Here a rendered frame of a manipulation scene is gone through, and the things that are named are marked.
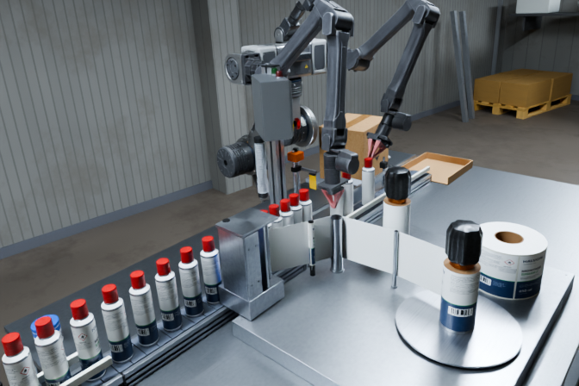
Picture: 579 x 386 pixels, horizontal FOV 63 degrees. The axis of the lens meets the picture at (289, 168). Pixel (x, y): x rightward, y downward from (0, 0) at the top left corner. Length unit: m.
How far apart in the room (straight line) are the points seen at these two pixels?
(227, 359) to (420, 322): 0.52
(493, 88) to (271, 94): 6.11
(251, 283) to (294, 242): 0.23
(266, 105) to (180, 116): 2.91
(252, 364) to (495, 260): 0.72
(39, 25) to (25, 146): 0.87
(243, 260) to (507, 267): 0.73
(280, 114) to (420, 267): 0.62
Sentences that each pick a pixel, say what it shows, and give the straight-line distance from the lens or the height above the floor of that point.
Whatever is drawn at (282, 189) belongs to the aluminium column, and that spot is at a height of 1.05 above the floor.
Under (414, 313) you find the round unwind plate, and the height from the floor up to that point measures 0.89.
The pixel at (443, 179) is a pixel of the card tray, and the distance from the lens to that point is 2.43.
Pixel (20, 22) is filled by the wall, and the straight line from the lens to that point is 3.85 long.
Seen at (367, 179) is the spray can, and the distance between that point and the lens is 1.93.
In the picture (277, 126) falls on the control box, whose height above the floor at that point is 1.33.
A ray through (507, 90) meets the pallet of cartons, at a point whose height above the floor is 0.36.
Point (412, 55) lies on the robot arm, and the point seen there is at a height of 1.47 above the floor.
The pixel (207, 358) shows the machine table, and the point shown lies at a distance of 1.35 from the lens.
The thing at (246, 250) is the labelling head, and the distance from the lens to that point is 1.24.
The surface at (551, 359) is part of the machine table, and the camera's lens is 1.42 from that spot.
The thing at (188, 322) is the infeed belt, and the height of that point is 0.88.
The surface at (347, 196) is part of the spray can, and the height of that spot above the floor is 0.98.
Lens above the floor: 1.71
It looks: 20 degrees down
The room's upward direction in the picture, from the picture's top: 3 degrees counter-clockwise
